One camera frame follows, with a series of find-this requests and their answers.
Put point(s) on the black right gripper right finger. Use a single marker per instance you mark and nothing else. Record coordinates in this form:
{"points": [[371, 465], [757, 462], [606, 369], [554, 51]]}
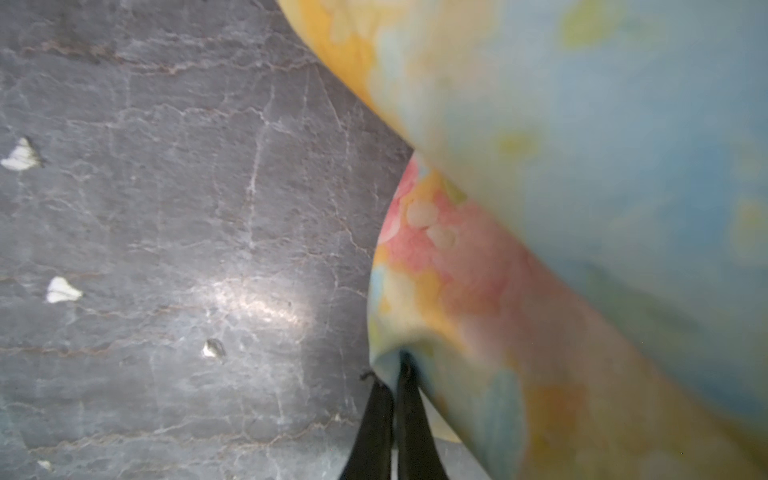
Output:
{"points": [[418, 458]]}

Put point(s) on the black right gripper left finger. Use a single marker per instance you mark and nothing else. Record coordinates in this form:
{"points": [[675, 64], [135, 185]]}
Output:
{"points": [[370, 457]]}

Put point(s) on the pastel floral skirt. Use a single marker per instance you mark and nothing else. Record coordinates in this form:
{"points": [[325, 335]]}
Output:
{"points": [[575, 257]]}

